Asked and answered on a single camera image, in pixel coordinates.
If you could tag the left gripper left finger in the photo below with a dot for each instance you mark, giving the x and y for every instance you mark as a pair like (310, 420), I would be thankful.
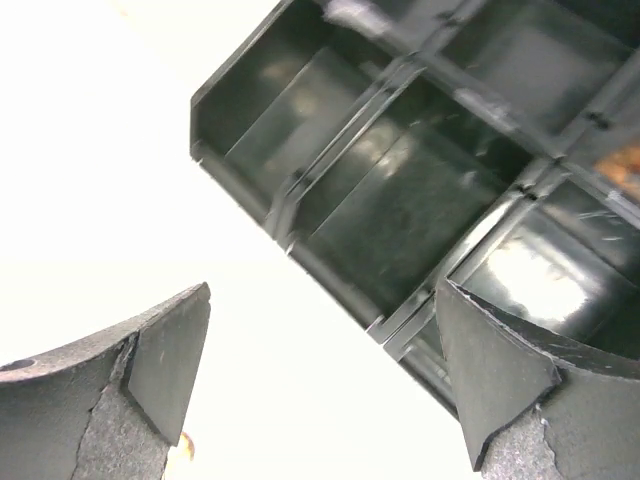
(109, 405)

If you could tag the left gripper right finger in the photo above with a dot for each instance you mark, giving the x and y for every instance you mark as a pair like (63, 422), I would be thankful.
(533, 404)

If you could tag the black compartment organizer tray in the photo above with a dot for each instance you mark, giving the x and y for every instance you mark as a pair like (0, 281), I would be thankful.
(388, 145)

